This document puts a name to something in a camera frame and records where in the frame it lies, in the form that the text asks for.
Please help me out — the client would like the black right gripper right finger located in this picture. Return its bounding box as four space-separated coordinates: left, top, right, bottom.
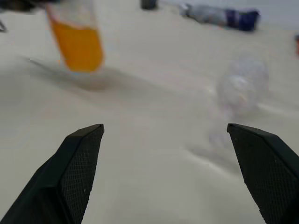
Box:
227 123 299 224

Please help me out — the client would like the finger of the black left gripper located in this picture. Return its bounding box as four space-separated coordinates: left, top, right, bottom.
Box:
0 0 49 12

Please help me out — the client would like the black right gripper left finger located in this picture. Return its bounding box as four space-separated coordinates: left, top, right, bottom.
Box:
0 124 105 224

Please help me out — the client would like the orange juice bottle red stripe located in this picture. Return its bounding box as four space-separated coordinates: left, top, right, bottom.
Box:
44 0 105 73

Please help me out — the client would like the clear empty plastic bottle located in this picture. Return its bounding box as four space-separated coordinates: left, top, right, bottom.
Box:
207 52 271 147

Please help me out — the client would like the black tape roll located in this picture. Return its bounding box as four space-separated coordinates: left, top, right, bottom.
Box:
140 0 158 10

